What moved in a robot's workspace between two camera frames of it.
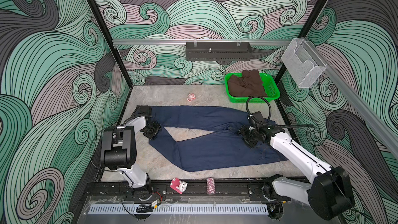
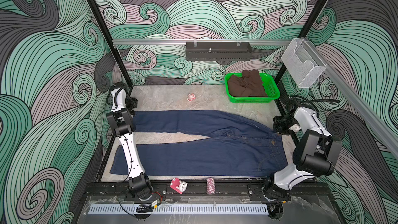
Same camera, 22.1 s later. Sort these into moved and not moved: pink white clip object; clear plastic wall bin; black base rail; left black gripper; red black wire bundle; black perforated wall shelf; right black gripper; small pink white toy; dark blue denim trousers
Moved: left black gripper; dark blue denim trousers; right black gripper
Not moved: small pink white toy; black base rail; clear plastic wall bin; black perforated wall shelf; pink white clip object; red black wire bundle
